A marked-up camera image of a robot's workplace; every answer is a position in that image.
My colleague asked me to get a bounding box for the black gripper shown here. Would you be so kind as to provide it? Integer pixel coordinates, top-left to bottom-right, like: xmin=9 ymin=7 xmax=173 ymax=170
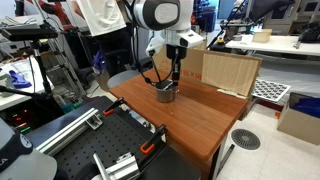
xmin=166 ymin=45 xmax=187 ymax=86

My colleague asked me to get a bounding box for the black and white marker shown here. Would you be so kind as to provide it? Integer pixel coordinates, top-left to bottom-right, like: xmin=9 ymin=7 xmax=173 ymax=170
xmin=162 ymin=82 xmax=173 ymax=90

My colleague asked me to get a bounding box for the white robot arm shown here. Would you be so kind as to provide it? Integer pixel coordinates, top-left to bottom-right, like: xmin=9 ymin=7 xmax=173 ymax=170
xmin=132 ymin=0 xmax=203 ymax=86

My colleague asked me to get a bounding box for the small steel pot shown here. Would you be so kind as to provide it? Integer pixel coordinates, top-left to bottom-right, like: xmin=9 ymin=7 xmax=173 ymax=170
xmin=156 ymin=80 xmax=177 ymax=103

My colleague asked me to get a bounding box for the grey office chair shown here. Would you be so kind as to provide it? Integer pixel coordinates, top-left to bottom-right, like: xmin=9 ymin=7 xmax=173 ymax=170
xmin=107 ymin=57 xmax=152 ymax=89

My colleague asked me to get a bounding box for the wooden table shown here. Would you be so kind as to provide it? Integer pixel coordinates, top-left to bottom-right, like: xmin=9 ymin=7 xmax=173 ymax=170
xmin=110 ymin=75 xmax=248 ymax=180

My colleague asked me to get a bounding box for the brown cardboard backdrop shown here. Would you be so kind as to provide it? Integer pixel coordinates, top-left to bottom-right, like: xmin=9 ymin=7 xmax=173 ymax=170
xmin=153 ymin=44 xmax=263 ymax=100

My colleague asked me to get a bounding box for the left black orange clamp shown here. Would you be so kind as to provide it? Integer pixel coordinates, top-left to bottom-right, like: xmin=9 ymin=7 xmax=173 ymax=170
xmin=102 ymin=97 xmax=125 ymax=116

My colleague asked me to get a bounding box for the black orange clamp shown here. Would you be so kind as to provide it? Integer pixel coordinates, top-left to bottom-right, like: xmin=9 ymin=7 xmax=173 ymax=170
xmin=140 ymin=124 xmax=166 ymax=155
xmin=102 ymin=97 xmax=125 ymax=116

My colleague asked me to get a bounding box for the right black orange clamp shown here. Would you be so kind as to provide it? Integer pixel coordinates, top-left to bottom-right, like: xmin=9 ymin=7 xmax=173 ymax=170
xmin=140 ymin=124 xmax=166 ymax=155

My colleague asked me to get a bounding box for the black perforated breadboard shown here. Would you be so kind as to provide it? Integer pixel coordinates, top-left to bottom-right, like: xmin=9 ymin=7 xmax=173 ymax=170
xmin=54 ymin=113 xmax=165 ymax=180

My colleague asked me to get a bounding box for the person in white shirt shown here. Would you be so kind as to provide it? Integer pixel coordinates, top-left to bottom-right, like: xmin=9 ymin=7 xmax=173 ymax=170
xmin=68 ymin=0 xmax=134 ymax=78

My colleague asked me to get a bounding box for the round floor drain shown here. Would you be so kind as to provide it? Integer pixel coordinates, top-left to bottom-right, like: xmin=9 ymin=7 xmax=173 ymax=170
xmin=231 ymin=129 xmax=261 ymax=150

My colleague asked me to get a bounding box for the small wooden box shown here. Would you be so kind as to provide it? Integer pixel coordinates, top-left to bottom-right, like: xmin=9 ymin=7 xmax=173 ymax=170
xmin=252 ymin=29 xmax=272 ymax=43

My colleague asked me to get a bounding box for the checkerboard calibration board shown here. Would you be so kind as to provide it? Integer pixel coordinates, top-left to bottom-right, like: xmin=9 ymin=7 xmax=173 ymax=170
xmin=252 ymin=79 xmax=291 ymax=102

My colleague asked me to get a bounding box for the white background table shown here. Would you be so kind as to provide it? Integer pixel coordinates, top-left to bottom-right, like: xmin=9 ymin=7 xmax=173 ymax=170
xmin=226 ymin=35 xmax=320 ymax=56

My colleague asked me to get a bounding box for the cardboard box with blue cloth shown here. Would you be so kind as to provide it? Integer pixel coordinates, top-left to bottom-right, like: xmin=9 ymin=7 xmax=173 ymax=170
xmin=277 ymin=92 xmax=320 ymax=145

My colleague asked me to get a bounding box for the short aluminium extrusion bracket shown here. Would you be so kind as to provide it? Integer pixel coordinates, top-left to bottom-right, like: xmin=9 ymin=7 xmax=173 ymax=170
xmin=91 ymin=152 xmax=140 ymax=180

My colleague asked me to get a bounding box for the long aluminium extrusion rail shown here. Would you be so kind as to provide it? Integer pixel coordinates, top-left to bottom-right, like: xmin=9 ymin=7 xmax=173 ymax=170
xmin=36 ymin=108 xmax=103 ymax=156

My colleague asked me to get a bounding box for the black camera on tripod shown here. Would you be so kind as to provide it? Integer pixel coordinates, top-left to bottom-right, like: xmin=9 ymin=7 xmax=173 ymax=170
xmin=0 ymin=28 xmax=58 ymax=99

